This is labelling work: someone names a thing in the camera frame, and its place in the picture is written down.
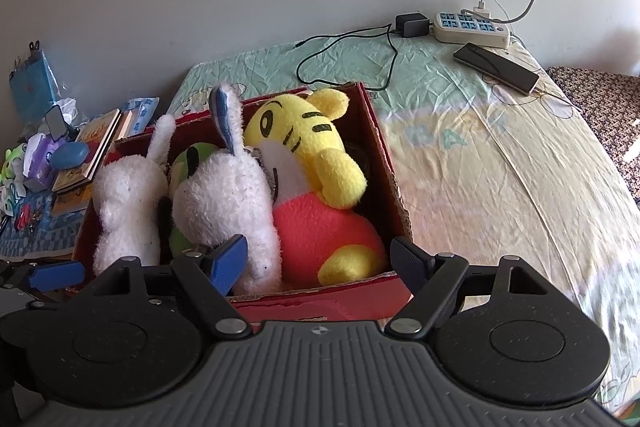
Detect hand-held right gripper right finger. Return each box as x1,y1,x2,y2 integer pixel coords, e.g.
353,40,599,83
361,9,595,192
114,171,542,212
385,237,558,339

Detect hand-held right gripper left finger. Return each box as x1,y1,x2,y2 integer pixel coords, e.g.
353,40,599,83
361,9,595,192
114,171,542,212
80,234,251,339

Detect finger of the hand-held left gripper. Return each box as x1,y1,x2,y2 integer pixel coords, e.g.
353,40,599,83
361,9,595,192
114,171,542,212
0,259,86,294

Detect white rabbit plush plaid ears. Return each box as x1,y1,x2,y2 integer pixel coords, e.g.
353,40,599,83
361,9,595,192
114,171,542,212
171,84,283,295

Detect red cardboard box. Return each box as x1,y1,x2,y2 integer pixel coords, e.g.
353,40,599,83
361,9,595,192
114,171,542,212
71,82,415,323

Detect yellow tiger plush toy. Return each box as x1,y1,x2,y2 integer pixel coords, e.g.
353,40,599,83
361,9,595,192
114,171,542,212
243,88,388,288

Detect plain white rabbit plush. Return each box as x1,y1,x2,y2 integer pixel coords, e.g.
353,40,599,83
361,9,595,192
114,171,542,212
92,113,177,275

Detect green plush toy black antennae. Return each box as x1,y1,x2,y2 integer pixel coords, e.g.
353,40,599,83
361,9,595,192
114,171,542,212
167,143,221,258

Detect blue checkered towel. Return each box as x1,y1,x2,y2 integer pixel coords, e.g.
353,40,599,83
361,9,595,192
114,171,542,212
0,96,161,262

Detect small red trinket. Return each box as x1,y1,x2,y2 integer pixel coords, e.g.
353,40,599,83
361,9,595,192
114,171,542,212
12,204,38,230

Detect pastel printed bed sheet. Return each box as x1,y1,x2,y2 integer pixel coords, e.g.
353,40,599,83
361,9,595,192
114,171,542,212
165,34,640,418

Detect purple tissue packet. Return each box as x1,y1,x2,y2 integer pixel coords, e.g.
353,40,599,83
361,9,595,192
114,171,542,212
22,133,56,190

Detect green toy figure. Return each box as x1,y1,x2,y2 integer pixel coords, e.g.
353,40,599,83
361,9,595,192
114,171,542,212
0,144,26,188

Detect blue glasses case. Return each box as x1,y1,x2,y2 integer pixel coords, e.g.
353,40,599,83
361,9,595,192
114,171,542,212
50,142,91,168

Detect orange cover book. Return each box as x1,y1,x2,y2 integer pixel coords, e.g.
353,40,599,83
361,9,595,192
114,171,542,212
52,108,123,195

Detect small black-framed mirror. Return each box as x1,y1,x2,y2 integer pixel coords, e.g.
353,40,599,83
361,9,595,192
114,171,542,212
44,105,68,138

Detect crumpled white tissue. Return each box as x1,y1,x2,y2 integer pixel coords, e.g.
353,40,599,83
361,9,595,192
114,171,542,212
50,98,79,128

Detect blue plastic packet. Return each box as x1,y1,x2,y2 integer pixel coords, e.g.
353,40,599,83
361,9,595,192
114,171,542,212
9,39,66,125

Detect black smartphone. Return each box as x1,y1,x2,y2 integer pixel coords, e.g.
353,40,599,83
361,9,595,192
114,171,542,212
453,42,541,96

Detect black power adapter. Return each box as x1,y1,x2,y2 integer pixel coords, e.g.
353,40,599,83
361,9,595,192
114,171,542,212
395,12,431,38

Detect white power strip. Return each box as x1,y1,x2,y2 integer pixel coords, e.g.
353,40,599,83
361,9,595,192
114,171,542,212
432,11,511,48

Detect brown floral tablecloth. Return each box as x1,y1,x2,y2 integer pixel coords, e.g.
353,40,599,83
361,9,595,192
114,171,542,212
545,66,640,208

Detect thin black cable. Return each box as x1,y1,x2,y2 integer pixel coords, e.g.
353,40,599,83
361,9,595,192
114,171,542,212
295,24,401,92

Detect white USB charger with cable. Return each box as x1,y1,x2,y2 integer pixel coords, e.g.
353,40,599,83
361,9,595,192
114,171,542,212
472,0,563,100

